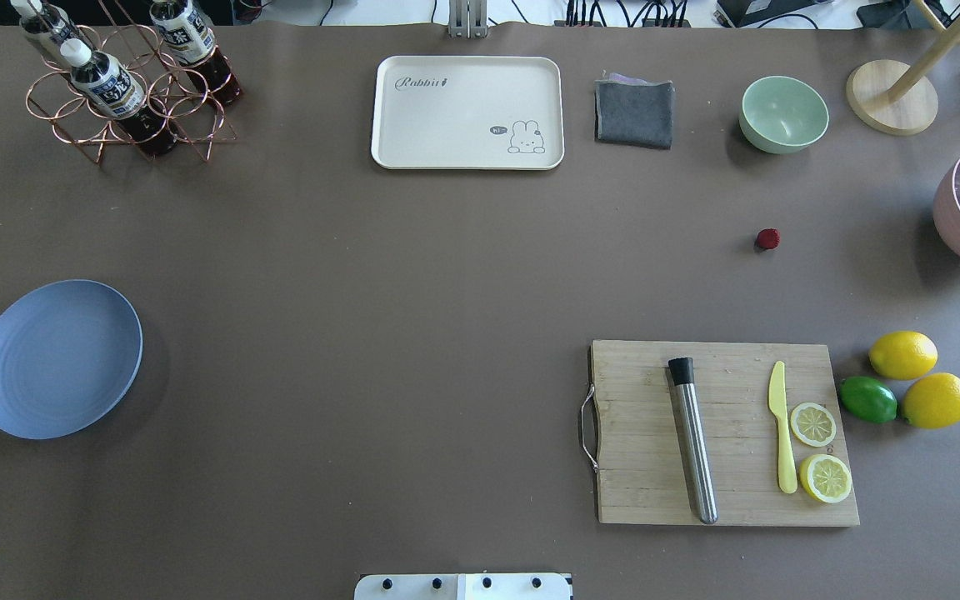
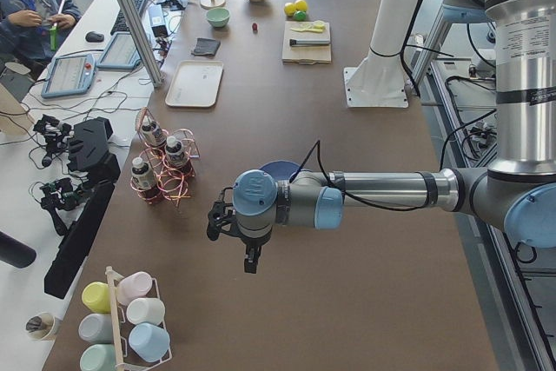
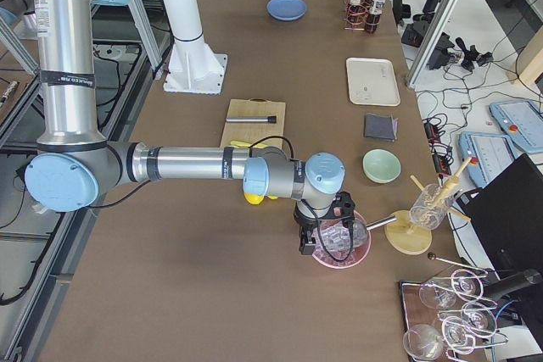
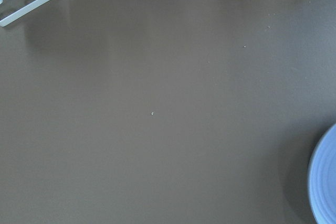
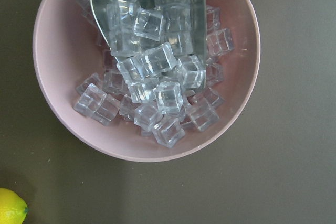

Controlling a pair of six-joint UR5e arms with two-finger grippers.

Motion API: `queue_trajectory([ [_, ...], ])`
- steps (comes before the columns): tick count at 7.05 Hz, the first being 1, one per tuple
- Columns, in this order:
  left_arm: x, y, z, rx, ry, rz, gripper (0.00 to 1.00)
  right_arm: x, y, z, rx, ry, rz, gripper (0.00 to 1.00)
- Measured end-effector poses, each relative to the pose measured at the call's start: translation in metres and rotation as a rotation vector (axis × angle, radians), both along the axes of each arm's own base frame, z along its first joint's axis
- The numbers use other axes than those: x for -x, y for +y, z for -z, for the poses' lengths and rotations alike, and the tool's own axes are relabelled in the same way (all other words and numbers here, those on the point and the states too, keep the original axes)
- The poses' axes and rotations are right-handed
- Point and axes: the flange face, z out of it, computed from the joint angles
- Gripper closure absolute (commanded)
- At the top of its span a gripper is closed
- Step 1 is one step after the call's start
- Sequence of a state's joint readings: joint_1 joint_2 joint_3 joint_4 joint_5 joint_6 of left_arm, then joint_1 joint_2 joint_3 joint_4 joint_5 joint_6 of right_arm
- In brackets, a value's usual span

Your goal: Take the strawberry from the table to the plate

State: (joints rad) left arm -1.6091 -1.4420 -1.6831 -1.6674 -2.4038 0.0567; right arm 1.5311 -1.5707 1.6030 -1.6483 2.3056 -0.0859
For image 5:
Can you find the metal ice scoop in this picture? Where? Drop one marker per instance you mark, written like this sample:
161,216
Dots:
183,34

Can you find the pink bowl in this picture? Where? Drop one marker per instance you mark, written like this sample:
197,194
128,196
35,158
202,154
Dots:
65,53

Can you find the yellow lemon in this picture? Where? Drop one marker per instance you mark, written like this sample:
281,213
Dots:
13,208

